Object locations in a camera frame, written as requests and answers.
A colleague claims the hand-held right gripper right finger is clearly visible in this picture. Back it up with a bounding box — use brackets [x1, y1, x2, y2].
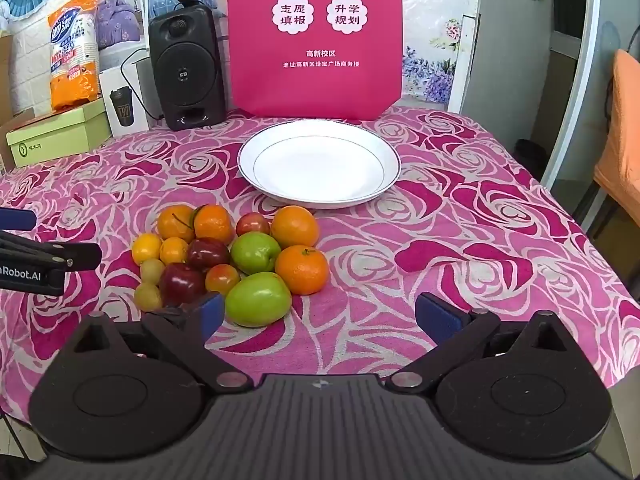
[387, 292, 583, 390]

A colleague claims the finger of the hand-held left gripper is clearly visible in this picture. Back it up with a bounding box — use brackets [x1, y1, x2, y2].
[0, 208, 37, 231]
[0, 231, 103, 274]

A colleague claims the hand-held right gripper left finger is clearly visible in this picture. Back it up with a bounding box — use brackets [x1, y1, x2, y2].
[65, 292, 253, 394]

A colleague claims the small red apple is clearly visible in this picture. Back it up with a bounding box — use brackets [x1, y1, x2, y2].
[205, 264, 241, 296]
[235, 212, 271, 238]

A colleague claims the dark red apple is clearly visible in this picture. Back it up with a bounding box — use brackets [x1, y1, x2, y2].
[186, 237, 232, 273]
[159, 262, 207, 307]

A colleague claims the large green apple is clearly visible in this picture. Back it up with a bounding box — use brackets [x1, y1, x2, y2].
[225, 272, 293, 328]

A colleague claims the small yellow-green fruit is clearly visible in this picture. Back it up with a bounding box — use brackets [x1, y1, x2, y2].
[140, 258, 166, 284]
[134, 282, 163, 312]

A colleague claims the small yellow orange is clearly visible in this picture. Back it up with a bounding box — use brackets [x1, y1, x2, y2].
[131, 233, 163, 266]

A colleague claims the white plate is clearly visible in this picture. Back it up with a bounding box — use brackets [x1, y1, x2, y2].
[237, 120, 402, 210]

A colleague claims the pink rose tablecloth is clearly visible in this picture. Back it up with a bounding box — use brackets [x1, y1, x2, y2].
[0, 105, 640, 421]

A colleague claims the green box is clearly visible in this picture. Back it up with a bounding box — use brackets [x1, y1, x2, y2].
[6, 97, 112, 168]

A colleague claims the white box with cup picture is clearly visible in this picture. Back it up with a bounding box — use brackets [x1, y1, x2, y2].
[98, 62, 162, 138]

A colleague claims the black bin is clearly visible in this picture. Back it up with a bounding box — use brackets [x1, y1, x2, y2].
[515, 139, 547, 177]

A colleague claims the grey box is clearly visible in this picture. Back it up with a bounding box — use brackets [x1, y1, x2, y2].
[134, 56, 155, 122]

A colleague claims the black speaker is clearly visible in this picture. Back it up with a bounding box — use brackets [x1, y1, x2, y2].
[148, 5, 228, 132]

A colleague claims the pink tote bag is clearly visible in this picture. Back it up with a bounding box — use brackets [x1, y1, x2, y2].
[227, 0, 404, 121]

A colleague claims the chair with orange cover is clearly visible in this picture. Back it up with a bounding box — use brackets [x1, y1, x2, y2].
[592, 49, 640, 241]

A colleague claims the thin cable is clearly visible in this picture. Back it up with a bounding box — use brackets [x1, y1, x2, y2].
[119, 46, 166, 121]

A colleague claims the purple bedding wall poster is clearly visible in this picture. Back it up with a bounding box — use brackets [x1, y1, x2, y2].
[72, 0, 151, 68]

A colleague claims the floral wall sticker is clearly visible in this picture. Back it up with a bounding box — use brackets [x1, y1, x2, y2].
[402, 0, 483, 107]

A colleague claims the white door frame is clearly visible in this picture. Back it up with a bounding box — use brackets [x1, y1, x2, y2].
[542, 0, 618, 191]

